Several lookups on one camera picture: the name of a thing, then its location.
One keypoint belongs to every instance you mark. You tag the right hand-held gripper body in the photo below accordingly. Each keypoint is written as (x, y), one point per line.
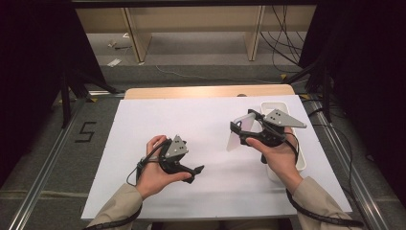
(281, 119)

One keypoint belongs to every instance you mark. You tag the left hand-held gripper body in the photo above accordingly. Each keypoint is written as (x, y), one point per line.
(176, 148)

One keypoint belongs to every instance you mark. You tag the white plastic container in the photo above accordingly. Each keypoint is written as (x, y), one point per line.
(271, 107)

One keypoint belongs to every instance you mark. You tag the person's left hand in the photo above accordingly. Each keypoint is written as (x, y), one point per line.
(151, 179)

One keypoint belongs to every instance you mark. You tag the person's right hand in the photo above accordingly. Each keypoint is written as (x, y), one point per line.
(282, 159)

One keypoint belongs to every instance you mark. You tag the white board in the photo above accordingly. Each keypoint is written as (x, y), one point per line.
(207, 127)

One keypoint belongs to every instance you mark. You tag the black tripod stand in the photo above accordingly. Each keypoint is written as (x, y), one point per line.
(66, 102)
(325, 96)

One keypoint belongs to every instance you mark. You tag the dark curtain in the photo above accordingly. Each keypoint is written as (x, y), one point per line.
(32, 80)
(367, 80)

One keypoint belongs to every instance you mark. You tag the white paper scrap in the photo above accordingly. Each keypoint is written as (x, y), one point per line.
(114, 62)

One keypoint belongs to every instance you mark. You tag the small floor debris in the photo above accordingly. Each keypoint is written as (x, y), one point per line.
(112, 43)

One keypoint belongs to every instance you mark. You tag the aluminium floor rail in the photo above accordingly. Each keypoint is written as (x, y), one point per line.
(41, 172)
(348, 166)

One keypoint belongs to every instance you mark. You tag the light wooden furniture frame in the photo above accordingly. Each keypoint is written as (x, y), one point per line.
(191, 19)

